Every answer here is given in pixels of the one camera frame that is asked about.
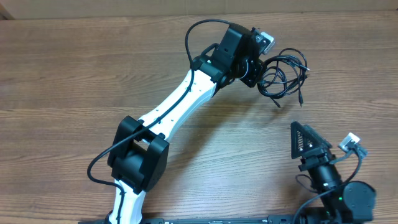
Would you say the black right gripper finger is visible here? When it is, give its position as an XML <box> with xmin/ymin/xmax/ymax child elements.
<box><xmin>290</xmin><ymin>121</ymin><xmax>320</xmax><ymax>159</ymax></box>
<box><xmin>303</xmin><ymin>124</ymin><xmax>332</xmax><ymax>149</ymax></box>

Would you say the thin black cable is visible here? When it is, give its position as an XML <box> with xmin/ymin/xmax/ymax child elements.
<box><xmin>257</xmin><ymin>67</ymin><xmax>296</xmax><ymax>109</ymax></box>

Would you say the thick black cable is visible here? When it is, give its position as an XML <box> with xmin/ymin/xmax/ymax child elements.
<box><xmin>256</xmin><ymin>47</ymin><xmax>311</xmax><ymax>108</ymax></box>

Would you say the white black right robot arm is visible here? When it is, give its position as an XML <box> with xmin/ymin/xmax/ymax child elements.
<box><xmin>290</xmin><ymin>121</ymin><xmax>376</xmax><ymax>223</ymax></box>

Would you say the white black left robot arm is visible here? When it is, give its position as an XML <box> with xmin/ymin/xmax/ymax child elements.
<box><xmin>105</xmin><ymin>23</ymin><xmax>274</xmax><ymax>223</ymax></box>

